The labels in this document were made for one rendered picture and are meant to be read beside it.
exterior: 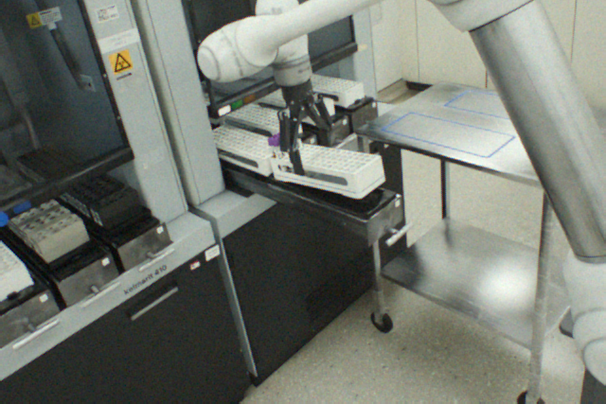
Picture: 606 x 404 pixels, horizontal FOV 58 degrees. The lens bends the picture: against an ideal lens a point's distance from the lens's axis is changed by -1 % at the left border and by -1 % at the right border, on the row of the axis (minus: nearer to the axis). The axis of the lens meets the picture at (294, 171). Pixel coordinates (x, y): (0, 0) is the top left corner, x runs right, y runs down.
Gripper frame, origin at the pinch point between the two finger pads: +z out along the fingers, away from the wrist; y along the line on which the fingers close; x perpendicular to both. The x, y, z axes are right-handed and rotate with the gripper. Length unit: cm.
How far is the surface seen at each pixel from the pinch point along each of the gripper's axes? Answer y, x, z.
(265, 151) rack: -1.3, 17.1, 0.1
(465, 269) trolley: 47, -9, 62
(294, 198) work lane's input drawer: -6.9, 2.3, 8.5
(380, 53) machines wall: 206, 145, 38
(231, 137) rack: -0.1, 33.3, -1.8
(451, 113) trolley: 50, -8, 7
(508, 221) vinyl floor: 116, 12, 88
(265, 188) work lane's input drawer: -6.9, 13.7, 8.0
